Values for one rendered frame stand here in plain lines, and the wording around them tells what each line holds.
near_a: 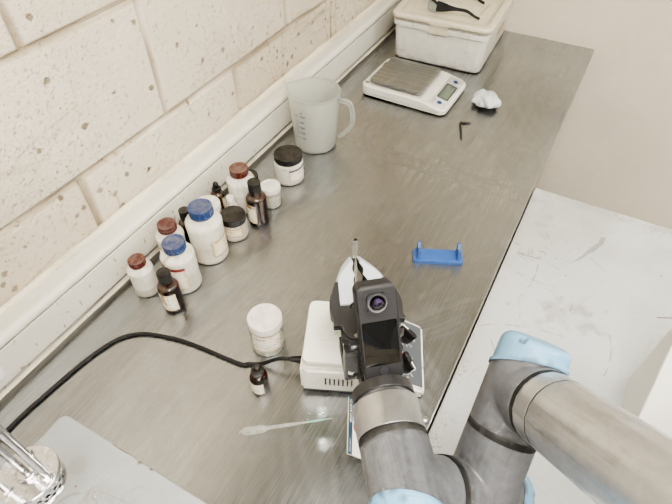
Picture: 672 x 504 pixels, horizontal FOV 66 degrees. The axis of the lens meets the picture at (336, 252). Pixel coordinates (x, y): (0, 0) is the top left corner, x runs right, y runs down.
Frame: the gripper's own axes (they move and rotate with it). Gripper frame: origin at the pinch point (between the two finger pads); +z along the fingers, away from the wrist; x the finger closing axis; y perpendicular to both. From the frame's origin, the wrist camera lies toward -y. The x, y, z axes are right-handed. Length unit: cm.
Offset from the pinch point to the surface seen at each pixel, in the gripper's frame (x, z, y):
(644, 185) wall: 125, 87, 69
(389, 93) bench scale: 24, 82, 21
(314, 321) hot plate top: -5.8, 3.7, 17.4
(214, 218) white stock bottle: -22.1, 29.2, 15.2
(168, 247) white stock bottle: -30.0, 21.5, 14.3
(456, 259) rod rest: 24.8, 20.6, 24.8
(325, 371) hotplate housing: -5.0, -4.4, 19.9
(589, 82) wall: 100, 104, 35
